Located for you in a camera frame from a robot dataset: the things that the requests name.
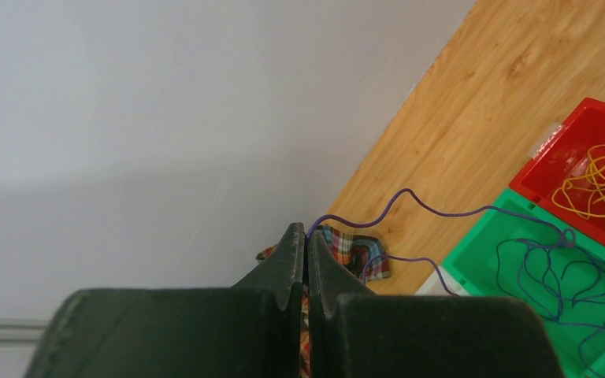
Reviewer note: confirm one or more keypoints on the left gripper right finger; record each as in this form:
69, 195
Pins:
463, 336

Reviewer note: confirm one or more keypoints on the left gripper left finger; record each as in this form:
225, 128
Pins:
251, 329

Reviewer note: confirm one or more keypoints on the plaid cloth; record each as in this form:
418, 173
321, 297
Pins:
354, 250

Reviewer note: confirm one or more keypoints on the white plastic bin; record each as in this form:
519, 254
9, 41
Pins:
434, 285

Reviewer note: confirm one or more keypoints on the green plastic bin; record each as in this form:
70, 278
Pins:
519, 250

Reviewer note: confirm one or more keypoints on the red plastic bin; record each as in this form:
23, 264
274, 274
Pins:
566, 175

